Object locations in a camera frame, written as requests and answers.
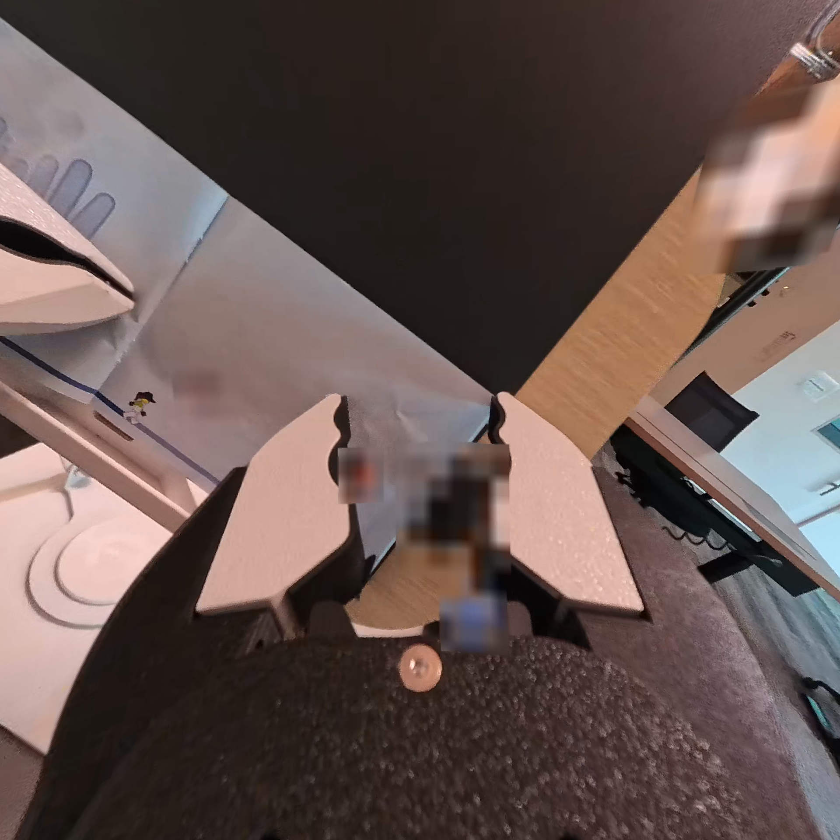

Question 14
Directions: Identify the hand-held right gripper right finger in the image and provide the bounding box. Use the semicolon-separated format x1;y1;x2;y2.
489;392;648;616

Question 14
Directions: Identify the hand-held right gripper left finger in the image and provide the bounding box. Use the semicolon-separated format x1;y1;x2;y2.
197;394;363;616

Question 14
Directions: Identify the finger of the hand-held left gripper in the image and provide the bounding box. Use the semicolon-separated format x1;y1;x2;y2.
0;256;137;337
0;164;135;298

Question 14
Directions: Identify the instruction booklet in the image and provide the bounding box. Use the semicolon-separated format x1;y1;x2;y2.
0;20;494;578

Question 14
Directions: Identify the white book stand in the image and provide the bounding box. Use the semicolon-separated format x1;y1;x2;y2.
0;374;250;762

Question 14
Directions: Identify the wooden desk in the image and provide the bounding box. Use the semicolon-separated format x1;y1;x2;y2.
628;394;840;607

